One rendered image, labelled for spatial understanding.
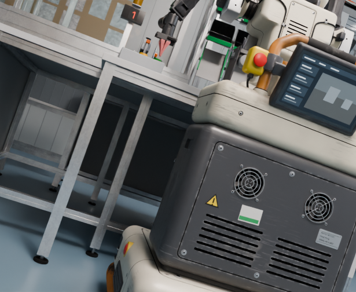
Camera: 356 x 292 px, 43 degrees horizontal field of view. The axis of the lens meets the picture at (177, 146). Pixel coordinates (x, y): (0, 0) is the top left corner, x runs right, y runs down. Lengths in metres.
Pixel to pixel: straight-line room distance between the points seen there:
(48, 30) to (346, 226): 1.53
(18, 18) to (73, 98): 2.05
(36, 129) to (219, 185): 4.71
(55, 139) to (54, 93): 1.61
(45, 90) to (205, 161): 3.16
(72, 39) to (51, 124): 3.60
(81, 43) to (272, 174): 1.26
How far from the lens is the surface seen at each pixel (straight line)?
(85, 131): 1.80
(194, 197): 1.17
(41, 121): 5.75
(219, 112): 1.17
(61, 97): 4.19
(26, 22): 2.22
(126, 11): 2.51
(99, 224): 2.14
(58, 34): 2.20
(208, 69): 2.40
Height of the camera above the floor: 0.58
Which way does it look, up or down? 1 degrees up
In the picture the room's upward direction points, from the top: 20 degrees clockwise
